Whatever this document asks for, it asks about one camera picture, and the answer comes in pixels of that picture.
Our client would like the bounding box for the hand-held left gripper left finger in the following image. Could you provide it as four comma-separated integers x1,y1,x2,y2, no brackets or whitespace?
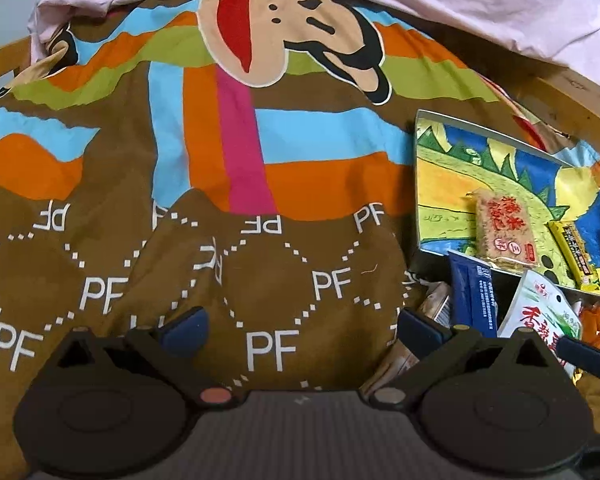
55,306,246,408

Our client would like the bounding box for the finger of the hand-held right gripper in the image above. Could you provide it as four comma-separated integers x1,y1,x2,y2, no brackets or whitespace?
559,336,600,382

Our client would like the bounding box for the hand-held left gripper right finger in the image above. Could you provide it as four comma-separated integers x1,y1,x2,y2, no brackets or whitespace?
362,308,561,408

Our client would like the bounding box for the white green bean packet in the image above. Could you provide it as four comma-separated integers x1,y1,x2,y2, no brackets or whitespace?
497,269,583,361

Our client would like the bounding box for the metal tray with drawing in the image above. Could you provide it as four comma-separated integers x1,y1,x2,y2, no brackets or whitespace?
412,108,600,301

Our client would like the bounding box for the dark blue snack packet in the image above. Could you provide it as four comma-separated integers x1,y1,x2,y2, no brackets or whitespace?
447,250,498,338

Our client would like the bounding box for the yellow snack packet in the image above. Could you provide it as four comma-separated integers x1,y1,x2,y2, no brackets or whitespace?
547,219,600,291

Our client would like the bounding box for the colourful printed blanket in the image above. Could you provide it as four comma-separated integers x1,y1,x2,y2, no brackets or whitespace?
0,0,600,480

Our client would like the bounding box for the rice cracker packet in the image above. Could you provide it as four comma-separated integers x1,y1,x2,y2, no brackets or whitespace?
472,188,541,267

